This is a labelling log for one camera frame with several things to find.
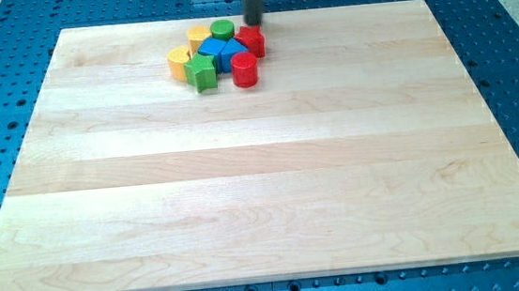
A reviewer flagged red star block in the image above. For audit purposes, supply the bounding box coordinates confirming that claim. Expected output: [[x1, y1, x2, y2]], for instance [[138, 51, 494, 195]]
[[234, 26, 266, 58]]

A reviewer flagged green star block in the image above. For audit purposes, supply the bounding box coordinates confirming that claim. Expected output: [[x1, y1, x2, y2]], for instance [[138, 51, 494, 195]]
[[184, 54, 218, 92]]

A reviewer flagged red cylinder block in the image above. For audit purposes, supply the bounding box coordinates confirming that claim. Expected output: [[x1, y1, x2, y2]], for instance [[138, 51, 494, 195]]
[[231, 52, 258, 88]]

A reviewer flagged light wooden board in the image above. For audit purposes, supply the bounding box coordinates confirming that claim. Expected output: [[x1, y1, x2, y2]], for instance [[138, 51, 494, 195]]
[[0, 0, 519, 291]]

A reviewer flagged blue triangle block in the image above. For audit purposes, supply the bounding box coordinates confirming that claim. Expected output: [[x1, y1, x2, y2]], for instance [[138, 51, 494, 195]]
[[220, 38, 249, 73]]

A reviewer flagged blue cube block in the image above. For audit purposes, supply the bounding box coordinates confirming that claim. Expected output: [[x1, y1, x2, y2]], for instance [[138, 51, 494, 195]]
[[197, 38, 227, 74]]

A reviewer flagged yellow crescent block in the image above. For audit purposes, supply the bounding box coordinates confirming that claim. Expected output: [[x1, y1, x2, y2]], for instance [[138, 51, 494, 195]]
[[167, 46, 191, 82]]

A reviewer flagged green cylinder block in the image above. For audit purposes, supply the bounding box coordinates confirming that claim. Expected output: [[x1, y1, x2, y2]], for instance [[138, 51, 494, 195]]
[[209, 20, 236, 41]]

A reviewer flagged yellow hexagon block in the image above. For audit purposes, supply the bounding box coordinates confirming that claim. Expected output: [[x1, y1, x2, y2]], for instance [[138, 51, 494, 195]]
[[186, 25, 212, 55]]

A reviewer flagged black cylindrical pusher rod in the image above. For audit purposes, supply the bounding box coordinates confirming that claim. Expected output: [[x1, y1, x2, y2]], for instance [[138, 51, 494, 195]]
[[241, 0, 264, 26]]

